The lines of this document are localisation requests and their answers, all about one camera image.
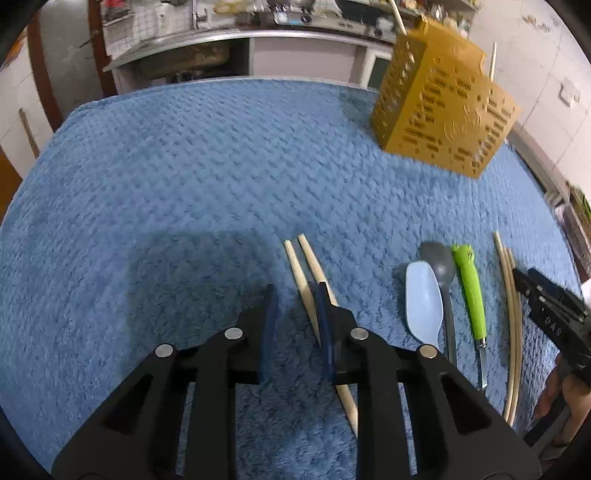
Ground yellow perforated utensil holder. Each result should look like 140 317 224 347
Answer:
370 17 521 178

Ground chopstick in holder left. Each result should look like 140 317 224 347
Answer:
389 0 407 35

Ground white wall switch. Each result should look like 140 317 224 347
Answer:
559 78 581 108

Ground green handled knife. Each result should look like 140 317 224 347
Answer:
452 244 488 392

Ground blue textured towel mat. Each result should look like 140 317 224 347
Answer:
1 79 580 479

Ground steel gas stove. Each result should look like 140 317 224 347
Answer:
235 5 314 26

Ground brown wooden door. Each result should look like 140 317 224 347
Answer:
27 0 117 130

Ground chopstick in holder right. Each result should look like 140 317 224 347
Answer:
488 41 498 82

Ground grey plastic spoon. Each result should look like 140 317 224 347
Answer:
419 241 457 366

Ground kitchen counter cabinets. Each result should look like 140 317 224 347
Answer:
103 16 396 94

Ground person's right hand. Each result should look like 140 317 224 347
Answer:
534 354 591 446

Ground chopstick in holder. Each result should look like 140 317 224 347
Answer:
389 0 407 35
488 41 498 82

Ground light blue plastic spoon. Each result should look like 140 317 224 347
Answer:
405 261 444 350

